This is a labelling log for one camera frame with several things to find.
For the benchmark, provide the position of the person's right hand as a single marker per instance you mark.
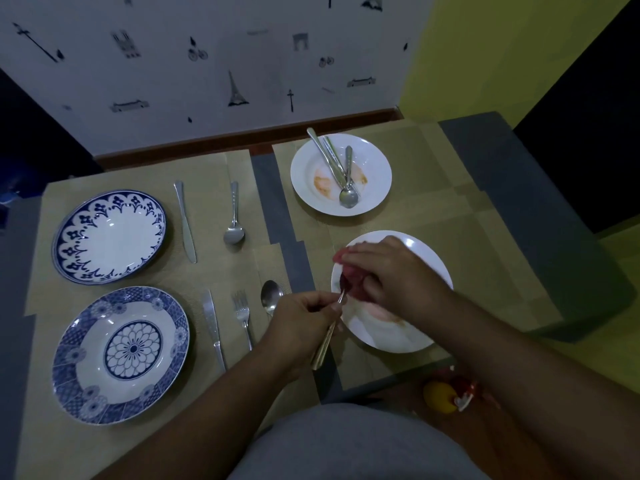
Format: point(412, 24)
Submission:
point(405, 279)

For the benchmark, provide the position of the person's left hand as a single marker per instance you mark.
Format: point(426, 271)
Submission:
point(295, 334)

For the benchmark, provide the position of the steel fork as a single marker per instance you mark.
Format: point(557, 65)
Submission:
point(331, 147)
point(320, 352)
point(242, 304)

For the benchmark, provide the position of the steel spoon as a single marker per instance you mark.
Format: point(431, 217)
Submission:
point(271, 294)
point(234, 234)
point(349, 198)

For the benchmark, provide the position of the red cleaning cloth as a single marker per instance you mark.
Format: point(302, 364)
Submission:
point(355, 289)

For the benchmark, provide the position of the white plate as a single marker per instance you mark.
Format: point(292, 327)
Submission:
point(375, 169)
point(395, 339)

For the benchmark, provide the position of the steel knife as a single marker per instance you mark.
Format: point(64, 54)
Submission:
point(186, 229)
point(211, 314)
point(315, 140)

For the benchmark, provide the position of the blue geometric rim plate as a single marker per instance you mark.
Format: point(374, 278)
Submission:
point(133, 349)

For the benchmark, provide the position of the blue floral rim plate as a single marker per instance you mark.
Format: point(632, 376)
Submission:
point(110, 237)

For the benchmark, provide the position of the person's left forearm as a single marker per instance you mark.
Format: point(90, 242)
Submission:
point(200, 429)

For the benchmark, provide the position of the person's right forearm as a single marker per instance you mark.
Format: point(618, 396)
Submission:
point(540, 379)

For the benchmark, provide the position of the person's grey shirt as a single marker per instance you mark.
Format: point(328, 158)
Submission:
point(360, 444)

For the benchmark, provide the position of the beige woven placemat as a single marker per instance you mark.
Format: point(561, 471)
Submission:
point(500, 274)
point(210, 209)
point(430, 164)
point(50, 444)

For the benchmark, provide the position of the yellow red toy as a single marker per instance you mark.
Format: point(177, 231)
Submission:
point(467, 392)

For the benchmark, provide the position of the brown wooden baseboard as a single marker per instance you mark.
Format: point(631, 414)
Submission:
point(225, 139)

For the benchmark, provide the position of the black furniture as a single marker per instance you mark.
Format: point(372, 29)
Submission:
point(585, 134)

